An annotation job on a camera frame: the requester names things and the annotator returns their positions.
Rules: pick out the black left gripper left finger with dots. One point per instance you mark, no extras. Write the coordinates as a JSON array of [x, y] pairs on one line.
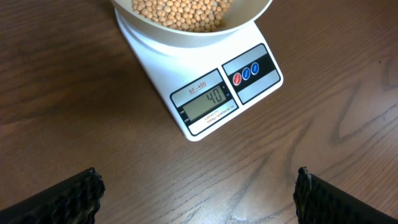
[[74, 200]]

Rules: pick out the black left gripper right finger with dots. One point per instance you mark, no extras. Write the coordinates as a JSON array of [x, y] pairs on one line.
[[318, 202]]

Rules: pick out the white digital kitchen scale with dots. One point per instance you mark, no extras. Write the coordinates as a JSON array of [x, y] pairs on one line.
[[206, 87]]

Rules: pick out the cream plastic bowl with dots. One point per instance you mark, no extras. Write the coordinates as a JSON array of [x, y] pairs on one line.
[[241, 14]]

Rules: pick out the soybeans in bowl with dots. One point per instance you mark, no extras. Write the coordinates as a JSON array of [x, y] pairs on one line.
[[184, 15]]

